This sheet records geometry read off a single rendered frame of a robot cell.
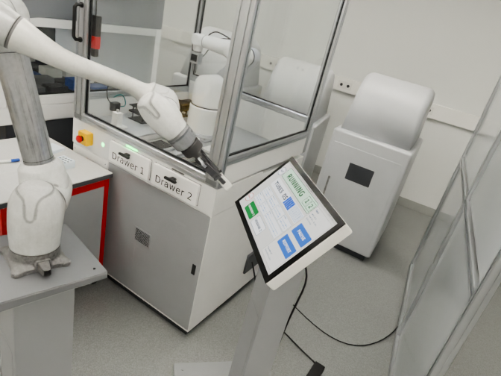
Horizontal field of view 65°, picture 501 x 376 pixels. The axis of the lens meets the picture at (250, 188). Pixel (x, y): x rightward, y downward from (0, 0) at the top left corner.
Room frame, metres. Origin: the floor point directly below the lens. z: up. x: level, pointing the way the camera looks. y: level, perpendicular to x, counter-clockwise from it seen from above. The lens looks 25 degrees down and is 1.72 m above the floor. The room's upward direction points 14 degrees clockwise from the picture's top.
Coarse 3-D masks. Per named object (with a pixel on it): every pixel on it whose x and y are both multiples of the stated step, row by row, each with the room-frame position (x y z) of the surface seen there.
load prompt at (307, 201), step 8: (288, 176) 1.44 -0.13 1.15; (296, 176) 1.41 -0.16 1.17; (288, 184) 1.39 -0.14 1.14; (296, 184) 1.36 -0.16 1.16; (296, 192) 1.32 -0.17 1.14; (304, 192) 1.30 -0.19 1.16; (304, 200) 1.26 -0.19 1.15; (312, 200) 1.24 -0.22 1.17; (304, 208) 1.22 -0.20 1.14; (312, 208) 1.20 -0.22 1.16
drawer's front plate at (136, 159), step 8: (112, 144) 1.89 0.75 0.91; (120, 144) 1.88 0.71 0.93; (112, 152) 1.88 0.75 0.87; (128, 152) 1.83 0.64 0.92; (136, 152) 1.83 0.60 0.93; (112, 160) 1.88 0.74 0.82; (128, 160) 1.83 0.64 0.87; (136, 160) 1.80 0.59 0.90; (144, 160) 1.78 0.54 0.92; (128, 168) 1.83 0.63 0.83; (136, 168) 1.80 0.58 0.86; (144, 168) 1.78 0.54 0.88; (144, 176) 1.77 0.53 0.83
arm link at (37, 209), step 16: (16, 192) 1.04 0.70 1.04; (32, 192) 1.04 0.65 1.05; (48, 192) 1.07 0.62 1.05; (16, 208) 1.01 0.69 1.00; (32, 208) 1.02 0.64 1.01; (48, 208) 1.05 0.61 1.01; (64, 208) 1.16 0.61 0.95; (16, 224) 1.00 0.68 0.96; (32, 224) 1.00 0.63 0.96; (48, 224) 1.04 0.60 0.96; (16, 240) 0.99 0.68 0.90; (32, 240) 1.00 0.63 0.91; (48, 240) 1.03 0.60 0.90; (32, 256) 1.00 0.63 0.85
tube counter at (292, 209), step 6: (288, 192) 1.35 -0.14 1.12; (282, 198) 1.33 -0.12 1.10; (288, 198) 1.31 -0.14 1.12; (288, 204) 1.28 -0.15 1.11; (294, 204) 1.26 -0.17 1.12; (288, 210) 1.25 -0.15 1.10; (294, 210) 1.24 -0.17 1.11; (300, 210) 1.22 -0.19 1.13; (294, 216) 1.21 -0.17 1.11; (300, 216) 1.19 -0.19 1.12; (294, 222) 1.18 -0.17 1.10
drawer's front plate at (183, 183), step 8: (160, 168) 1.73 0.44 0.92; (152, 176) 1.75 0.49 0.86; (160, 176) 1.73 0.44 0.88; (168, 176) 1.70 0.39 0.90; (176, 176) 1.68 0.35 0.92; (160, 184) 1.72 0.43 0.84; (168, 184) 1.70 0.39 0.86; (176, 184) 1.68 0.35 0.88; (184, 184) 1.66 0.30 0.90; (192, 184) 1.64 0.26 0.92; (176, 192) 1.68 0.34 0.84; (184, 192) 1.65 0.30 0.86; (192, 192) 1.63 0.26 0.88; (184, 200) 1.65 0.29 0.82; (192, 200) 1.63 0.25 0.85
